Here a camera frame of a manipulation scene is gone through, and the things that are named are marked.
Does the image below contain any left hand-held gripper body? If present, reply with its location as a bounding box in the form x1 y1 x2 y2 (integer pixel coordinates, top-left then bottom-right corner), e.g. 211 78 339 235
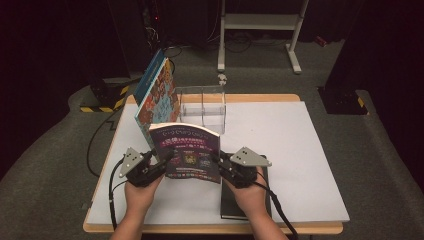
118 147 168 188

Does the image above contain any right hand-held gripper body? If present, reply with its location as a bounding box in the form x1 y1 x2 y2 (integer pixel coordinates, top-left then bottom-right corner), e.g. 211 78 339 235
218 146 273 190

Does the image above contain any purple paperback book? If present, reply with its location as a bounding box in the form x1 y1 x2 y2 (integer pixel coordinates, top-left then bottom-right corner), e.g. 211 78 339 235
148 122 222 185

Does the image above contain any thick black book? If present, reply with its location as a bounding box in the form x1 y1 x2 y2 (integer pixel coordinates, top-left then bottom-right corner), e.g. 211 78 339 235
219 153 273 221

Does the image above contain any clear acrylic book rack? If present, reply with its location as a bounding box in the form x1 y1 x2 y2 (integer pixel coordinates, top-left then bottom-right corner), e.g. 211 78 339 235
174 85 228 135

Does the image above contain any green and blue picture book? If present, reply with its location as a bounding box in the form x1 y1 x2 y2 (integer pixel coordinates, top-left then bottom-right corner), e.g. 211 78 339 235
134 57 182 151

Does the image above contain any dark blue picture book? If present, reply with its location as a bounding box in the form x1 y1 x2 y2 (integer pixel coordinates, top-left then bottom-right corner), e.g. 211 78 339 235
133 48 167 149

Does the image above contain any person's right hand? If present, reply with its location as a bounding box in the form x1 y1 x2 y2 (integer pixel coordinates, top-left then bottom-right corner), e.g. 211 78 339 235
225 167 269 217

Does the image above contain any person's left hand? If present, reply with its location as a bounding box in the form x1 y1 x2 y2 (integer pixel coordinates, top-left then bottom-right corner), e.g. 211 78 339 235
124 175 165 216

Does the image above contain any white table board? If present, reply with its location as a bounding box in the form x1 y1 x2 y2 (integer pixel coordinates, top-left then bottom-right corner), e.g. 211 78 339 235
87 101 351 225

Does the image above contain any black yellow striped stand base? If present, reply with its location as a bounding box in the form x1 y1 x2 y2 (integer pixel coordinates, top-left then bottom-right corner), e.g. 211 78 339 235
317 85 370 116
79 78 130 114

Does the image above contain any dark equipment rack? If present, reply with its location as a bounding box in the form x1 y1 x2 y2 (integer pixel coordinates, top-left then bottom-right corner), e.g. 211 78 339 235
109 0 168 74

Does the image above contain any dark curtain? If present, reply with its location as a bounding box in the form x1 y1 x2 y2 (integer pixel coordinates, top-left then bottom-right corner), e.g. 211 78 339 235
0 0 131 188
324 0 424 188

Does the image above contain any white metal stand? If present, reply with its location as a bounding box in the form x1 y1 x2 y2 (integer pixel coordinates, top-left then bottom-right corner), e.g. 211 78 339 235
217 0 310 75

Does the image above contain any small red object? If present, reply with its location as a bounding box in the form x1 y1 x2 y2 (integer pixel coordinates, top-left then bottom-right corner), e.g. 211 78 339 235
314 34 329 48

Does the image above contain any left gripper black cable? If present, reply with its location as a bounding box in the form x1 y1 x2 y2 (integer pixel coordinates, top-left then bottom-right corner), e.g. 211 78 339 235
108 159 129 232

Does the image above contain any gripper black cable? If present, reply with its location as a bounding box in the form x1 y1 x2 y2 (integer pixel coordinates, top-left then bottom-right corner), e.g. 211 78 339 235
256 171 300 240
108 159 129 232

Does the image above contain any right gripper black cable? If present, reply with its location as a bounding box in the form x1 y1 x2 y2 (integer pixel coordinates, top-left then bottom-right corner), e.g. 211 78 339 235
256 171 300 240

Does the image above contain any long black floor cable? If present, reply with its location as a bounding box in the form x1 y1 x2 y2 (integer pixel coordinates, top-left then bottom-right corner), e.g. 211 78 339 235
86 46 184 178

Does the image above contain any black cable coil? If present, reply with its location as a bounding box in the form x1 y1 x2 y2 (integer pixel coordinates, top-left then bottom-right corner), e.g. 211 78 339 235
225 31 255 54

